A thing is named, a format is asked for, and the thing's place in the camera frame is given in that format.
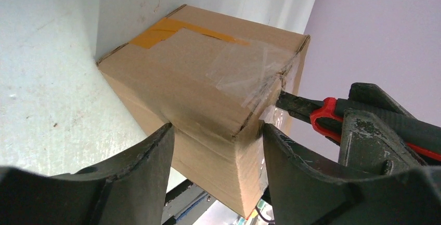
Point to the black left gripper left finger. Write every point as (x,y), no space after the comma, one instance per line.
(127,188)

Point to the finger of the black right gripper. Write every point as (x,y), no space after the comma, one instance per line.
(370,145)
(373,95)

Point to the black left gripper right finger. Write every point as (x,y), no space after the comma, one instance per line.
(307,188)

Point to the red black utility knife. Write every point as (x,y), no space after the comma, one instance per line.
(327,117)

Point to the brown cardboard express box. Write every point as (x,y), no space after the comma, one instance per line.
(216,78)

